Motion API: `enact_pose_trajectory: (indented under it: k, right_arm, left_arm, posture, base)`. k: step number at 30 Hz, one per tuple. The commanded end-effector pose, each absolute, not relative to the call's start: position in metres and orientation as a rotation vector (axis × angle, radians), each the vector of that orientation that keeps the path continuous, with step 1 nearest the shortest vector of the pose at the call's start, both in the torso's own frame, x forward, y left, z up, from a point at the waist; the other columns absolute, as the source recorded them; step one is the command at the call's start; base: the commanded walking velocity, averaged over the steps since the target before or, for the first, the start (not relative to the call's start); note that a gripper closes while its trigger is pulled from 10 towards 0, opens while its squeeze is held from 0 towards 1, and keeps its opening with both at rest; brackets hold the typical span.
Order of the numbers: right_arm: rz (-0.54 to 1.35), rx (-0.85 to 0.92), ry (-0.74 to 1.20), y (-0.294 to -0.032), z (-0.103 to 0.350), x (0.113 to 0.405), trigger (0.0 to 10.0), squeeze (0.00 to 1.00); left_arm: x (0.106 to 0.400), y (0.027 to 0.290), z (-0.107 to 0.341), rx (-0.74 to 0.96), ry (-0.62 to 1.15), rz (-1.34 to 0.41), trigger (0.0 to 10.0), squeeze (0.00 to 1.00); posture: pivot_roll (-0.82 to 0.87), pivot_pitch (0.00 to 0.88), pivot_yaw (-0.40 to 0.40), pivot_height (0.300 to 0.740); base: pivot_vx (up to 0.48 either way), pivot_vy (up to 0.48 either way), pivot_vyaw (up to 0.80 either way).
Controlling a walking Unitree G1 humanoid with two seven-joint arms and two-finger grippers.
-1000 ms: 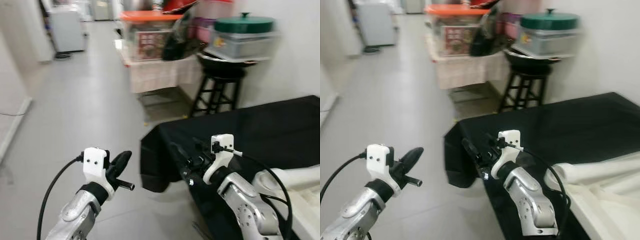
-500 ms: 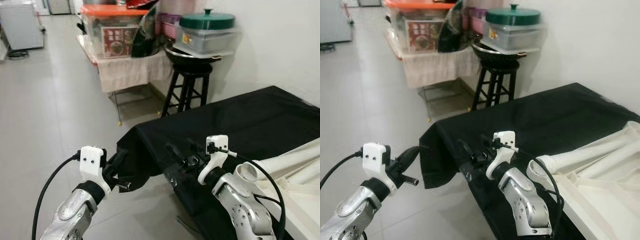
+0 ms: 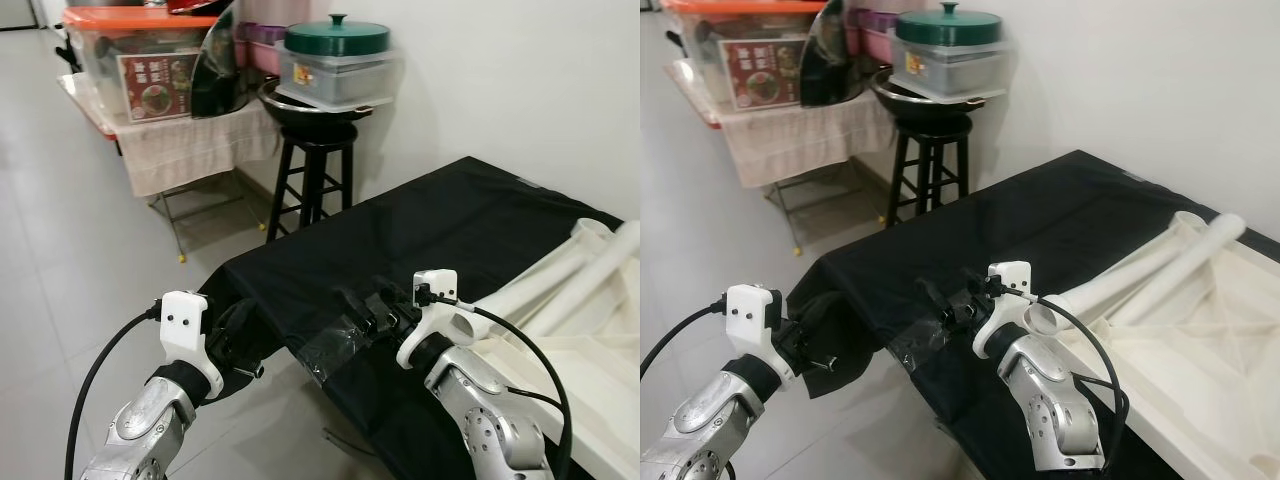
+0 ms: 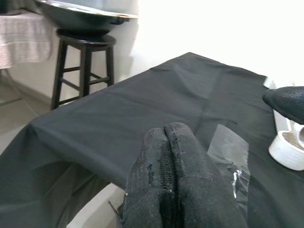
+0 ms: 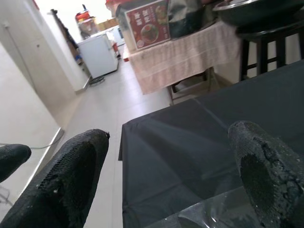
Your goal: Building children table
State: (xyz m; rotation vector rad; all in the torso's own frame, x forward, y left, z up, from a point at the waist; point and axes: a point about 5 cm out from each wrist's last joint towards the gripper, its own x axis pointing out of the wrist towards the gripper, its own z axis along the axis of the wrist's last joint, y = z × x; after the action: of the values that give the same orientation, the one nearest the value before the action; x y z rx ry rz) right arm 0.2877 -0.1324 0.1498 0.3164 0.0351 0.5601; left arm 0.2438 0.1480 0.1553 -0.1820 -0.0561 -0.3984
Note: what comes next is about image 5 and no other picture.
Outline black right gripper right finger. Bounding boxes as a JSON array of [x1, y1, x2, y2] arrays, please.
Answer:
[[227, 120, 304, 228]]

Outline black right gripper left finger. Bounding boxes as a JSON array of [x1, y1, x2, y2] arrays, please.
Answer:
[[0, 129, 111, 228]]

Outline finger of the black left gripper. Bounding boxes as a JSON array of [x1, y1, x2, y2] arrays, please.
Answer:
[[0, 143, 32, 183]]

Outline crumpled clear plastic film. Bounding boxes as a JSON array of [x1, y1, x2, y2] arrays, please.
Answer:
[[178, 190, 262, 228]]

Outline black tablecloth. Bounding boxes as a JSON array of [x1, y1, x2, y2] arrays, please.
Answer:
[[118, 59, 304, 228]]

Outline white appliance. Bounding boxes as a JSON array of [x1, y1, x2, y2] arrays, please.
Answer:
[[77, 32, 119, 79]]

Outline dark hanging clothes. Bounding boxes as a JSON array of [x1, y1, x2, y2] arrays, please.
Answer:
[[51, 9, 78, 49]]

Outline black round stool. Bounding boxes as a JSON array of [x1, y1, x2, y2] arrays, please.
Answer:
[[237, 20, 304, 83]]

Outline beige cloth covered table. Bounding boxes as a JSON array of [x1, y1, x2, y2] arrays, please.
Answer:
[[123, 21, 242, 105]]

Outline red plastic containers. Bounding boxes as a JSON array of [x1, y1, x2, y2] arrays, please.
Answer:
[[75, 3, 92, 24]]

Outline black wok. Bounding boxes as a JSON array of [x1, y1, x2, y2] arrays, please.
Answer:
[[212, 0, 304, 28]]

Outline storage box with orange lid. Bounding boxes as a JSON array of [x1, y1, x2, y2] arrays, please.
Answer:
[[116, 0, 171, 50]]

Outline glossy black bag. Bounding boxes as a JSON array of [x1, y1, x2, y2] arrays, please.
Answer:
[[167, 0, 218, 40]]

